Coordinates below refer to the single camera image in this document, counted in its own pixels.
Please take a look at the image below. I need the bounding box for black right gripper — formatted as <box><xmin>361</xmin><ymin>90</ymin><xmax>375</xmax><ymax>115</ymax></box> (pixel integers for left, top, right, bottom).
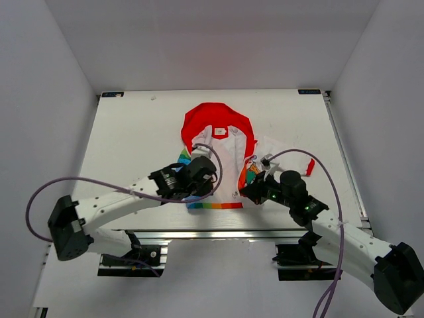
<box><xmin>240</xmin><ymin>170</ymin><xmax>293</xmax><ymax>209</ymax></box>

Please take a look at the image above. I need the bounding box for rainbow red kids jacket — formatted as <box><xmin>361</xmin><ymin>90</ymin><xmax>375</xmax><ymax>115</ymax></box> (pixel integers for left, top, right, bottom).
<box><xmin>175</xmin><ymin>102</ymin><xmax>316</xmax><ymax>210</ymax></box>

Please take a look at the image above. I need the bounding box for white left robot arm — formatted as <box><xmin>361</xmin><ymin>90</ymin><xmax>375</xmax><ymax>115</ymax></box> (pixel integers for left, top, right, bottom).
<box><xmin>48</xmin><ymin>156</ymin><xmax>222</xmax><ymax>264</ymax></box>

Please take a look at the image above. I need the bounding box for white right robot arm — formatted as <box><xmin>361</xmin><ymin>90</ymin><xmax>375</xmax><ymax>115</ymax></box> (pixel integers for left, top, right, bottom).
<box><xmin>240</xmin><ymin>171</ymin><xmax>423</xmax><ymax>315</ymax></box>

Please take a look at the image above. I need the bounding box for right blue corner label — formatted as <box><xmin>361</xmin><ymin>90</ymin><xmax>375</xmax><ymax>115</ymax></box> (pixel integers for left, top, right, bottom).
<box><xmin>297</xmin><ymin>89</ymin><xmax>321</xmax><ymax>95</ymax></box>

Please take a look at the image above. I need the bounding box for blue corner label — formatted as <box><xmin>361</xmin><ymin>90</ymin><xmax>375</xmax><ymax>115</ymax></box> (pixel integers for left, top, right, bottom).
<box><xmin>101</xmin><ymin>91</ymin><xmax>124</xmax><ymax>98</ymax></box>
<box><xmin>297</xmin><ymin>89</ymin><xmax>321</xmax><ymax>95</ymax></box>

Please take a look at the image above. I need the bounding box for left blue corner label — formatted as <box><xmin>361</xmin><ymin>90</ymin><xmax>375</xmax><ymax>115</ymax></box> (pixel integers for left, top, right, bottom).
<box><xmin>101</xmin><ymin>91</ymin><xmax>124</xmax><ymax>98</ymax></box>

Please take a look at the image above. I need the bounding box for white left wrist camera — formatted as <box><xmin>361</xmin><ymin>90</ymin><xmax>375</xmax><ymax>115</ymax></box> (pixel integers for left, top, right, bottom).
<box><xmin>190</xmin><ymin>144</ymin><xmax>212</xmax><ymax>161</ymax></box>

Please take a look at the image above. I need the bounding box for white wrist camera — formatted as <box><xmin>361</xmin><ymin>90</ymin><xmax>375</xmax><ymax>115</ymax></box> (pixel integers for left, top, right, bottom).
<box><xmin>190</xmin><ymin>144</ymin><xmax>212</xmax><ymax>161</ymax></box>
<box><xmin>260</xmin><ymin>154</ymin><xmax>280</xmax><ymax>179</ymax></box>

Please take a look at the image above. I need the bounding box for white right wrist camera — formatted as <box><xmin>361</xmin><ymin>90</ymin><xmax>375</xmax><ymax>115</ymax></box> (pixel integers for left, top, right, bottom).
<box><xmin>260</xmin><ymin>154</ymin><xmax>280</xmax><ymax>179</ymax></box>

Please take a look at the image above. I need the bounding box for aluminium right side rail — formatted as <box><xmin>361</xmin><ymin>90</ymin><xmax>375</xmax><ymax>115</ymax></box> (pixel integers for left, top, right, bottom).
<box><xmin>321</xmin><ymin>91</ymin><xmax>371</xmax><ymax>229</ymax></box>

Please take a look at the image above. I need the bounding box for aluminium rail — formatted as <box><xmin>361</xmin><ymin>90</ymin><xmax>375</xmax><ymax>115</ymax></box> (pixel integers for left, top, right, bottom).
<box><xmin>321</xmin><ymin>91</ymin><xmax>371</xmax><ymax>229</ymax></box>
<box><xmin>129</xmin><ymin>230</ymin><xmax>307</xmax><ymax>240</ymax></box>

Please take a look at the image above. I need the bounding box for aluminium front rail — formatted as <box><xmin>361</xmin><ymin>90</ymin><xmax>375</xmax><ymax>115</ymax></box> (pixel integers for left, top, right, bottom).
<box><xmin>129</xmin><ymin>230</ymin><xmax>307</xmax><ymax>240</ymax></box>

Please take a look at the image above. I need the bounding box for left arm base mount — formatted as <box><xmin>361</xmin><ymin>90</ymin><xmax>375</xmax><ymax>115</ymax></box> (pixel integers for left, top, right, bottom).
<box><xmin>97</xmin><ymin>231</ymin><xmax>169</xmax><ymax>278</ymax></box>

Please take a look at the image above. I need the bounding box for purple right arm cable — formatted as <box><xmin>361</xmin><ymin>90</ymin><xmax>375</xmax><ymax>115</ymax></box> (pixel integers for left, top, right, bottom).
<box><xmin>267</xmin><ymin>148</ymin><xmax>345</xmax><ymax>318</ymax></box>

